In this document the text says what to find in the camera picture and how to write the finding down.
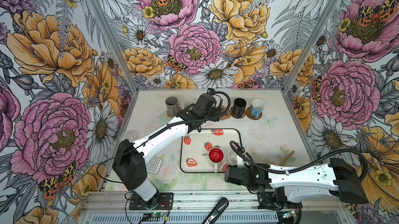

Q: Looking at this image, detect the cork paw print coaster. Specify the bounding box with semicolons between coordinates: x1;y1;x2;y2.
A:
220;106;231;121

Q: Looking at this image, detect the grey metal mug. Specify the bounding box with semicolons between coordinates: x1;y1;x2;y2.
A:
165;96;180;117

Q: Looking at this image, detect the black mug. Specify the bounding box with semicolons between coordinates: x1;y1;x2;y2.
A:
232;98;247;116

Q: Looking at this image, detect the light blue mug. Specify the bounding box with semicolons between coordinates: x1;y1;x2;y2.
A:
250;99;265;118

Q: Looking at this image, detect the white mug purple handle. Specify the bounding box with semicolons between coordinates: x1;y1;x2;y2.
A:
183;99;196;109

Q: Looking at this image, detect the scratched brown round wooden coaster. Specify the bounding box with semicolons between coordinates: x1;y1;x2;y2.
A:
229;108;246;119

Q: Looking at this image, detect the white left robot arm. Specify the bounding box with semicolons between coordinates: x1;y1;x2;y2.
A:
112;108;228;205

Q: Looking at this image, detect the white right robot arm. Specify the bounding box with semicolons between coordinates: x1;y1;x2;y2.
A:
224;158;368;209

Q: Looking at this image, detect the white strawberry print tray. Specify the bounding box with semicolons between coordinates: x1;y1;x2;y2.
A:
180;128;242;173

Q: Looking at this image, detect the wooden stick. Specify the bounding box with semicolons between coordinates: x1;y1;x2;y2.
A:
279;150;295;166

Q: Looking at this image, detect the black handheld device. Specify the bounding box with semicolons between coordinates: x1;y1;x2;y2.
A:
202;197;229;224

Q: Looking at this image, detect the white scientific calculator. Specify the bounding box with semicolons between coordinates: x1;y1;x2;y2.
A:
146;157;163;174

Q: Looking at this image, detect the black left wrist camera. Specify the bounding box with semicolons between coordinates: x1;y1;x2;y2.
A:
191;93;216;117

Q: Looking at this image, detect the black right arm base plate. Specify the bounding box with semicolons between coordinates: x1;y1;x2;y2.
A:
257;192;302;211

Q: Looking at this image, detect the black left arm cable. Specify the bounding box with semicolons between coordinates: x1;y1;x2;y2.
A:
96;91;232;184

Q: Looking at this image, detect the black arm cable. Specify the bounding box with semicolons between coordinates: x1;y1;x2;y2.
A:
96;91;232;184
230;140;369;224

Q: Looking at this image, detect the aluminium front rail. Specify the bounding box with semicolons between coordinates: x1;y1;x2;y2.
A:
82;190;348;214

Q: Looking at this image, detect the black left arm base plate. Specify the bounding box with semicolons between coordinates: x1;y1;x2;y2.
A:
129;192;174;210

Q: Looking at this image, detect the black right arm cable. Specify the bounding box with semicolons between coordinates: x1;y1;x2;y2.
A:
230;140;369;224

